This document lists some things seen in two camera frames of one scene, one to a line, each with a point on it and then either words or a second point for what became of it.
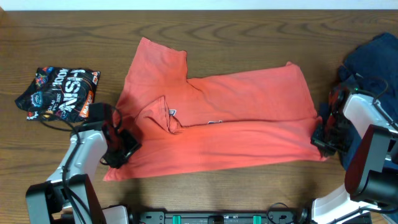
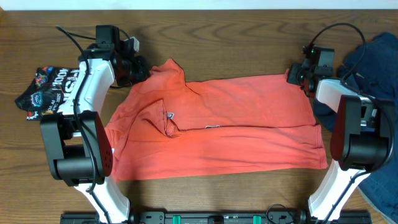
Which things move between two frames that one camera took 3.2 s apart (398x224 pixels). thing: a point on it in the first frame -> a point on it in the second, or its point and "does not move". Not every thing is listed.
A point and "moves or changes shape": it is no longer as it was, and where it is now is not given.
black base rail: [219, 217] does not move
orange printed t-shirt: [259, 117] moves or changes shape
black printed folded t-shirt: [59, 94] does not move
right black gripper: [316, 139] -> [291, 78]
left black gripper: [134, 145] -> [143, 72]
